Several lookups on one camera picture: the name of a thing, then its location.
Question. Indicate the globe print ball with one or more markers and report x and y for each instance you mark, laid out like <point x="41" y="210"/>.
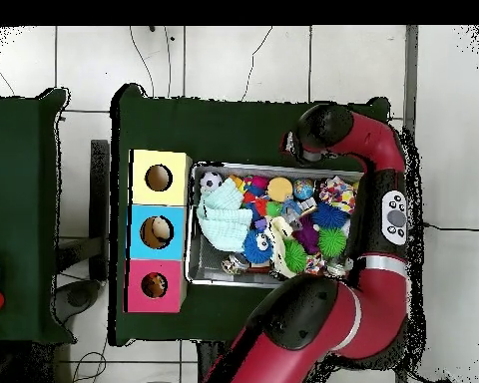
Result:
<point x="303" y="189"/>

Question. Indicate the colourful patterned cloth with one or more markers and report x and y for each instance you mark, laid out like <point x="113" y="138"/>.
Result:
<point x="339" y="195"/>

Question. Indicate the mint green knitted cloth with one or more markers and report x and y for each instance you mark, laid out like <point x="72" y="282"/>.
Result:
<point x="223" y="223"/>

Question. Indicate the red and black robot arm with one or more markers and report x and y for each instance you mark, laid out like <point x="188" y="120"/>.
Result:
<point x="375" y="139"/>

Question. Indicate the wooden box with three holes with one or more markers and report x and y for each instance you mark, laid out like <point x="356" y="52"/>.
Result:
<point x="139" y="247"/>

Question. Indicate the dark green table cloth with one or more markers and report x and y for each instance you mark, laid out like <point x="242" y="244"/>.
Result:
<point x="20" y="179"/>
<point x="243" y="131"/>

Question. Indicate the blue spiky ball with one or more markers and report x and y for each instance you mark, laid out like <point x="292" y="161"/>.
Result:
<point x="329" y="215"/>

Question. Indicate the black and white soccer ball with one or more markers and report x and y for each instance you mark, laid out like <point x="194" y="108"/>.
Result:
<point x="210" y="180"/>

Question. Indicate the green spiky ball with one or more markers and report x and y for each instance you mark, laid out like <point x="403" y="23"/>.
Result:
<point x="295" y="256"/>
<point x="332" y="241"/>

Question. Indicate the blue spiky toy with eyes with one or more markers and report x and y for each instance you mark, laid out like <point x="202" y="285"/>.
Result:
<point x="257" y="247"/>

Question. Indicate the black upright panel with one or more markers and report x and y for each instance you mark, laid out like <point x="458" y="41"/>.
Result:
<point x="99" y="179"/>

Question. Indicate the grey floor stand base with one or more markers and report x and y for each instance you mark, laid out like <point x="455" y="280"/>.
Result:
<point x="78" y="297"/>

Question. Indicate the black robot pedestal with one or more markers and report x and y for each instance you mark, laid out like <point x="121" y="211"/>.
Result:
<point x="211" y="359"/>

